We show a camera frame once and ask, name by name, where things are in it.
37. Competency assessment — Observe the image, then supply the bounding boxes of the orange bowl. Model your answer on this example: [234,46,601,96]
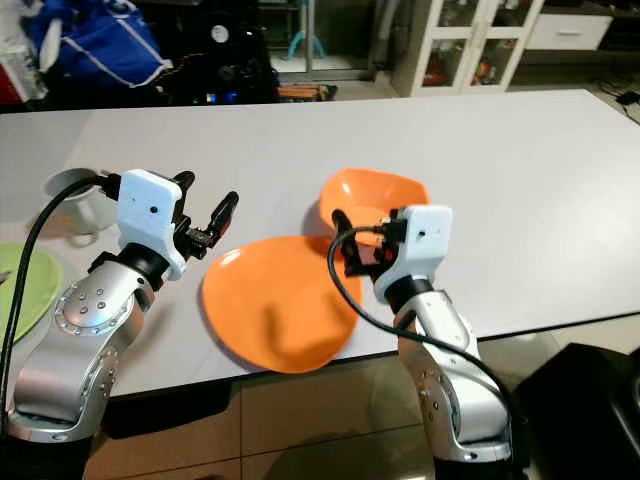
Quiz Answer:
[318,166,430,247]

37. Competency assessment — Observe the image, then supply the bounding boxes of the orange plate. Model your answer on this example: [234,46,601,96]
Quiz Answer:
[201,234,365,375]

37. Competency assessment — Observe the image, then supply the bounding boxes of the grey cup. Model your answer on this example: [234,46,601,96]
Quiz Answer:
[43,167,119,245]

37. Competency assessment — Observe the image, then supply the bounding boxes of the black machine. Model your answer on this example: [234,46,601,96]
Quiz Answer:
[158,0,278,105]

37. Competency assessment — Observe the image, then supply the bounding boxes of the blue bag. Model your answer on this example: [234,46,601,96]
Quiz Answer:
[24,0,172,92]

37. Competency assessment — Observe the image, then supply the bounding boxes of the green plate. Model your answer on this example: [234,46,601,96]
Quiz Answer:
[0,241,64,343]

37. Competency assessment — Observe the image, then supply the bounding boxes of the teal stool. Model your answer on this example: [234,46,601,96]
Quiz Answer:
[287,29,324,60]

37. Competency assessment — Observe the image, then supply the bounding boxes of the white glass door cabinet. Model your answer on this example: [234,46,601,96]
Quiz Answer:
[388,0,547,97]

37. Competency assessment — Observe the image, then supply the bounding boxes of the red cardboard box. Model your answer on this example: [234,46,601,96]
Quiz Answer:
[0,0,53,103]

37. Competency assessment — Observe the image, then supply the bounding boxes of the white drawer unit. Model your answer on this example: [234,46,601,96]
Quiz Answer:
[524,11,614,52]

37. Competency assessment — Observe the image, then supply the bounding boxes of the black bin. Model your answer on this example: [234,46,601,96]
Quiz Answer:
[518,342,640,480]

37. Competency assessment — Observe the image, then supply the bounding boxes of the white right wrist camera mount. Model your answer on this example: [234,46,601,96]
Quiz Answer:
[374,203,455,303]

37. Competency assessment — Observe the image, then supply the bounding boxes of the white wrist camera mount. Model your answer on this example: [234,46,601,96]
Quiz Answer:
[115,169,188,282]
[374,203,455,303]

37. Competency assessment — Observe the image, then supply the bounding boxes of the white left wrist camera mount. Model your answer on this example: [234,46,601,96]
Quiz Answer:
[115,169,188,282]

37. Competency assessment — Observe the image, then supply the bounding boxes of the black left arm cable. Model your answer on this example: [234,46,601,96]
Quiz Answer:
[3,171,127,386]

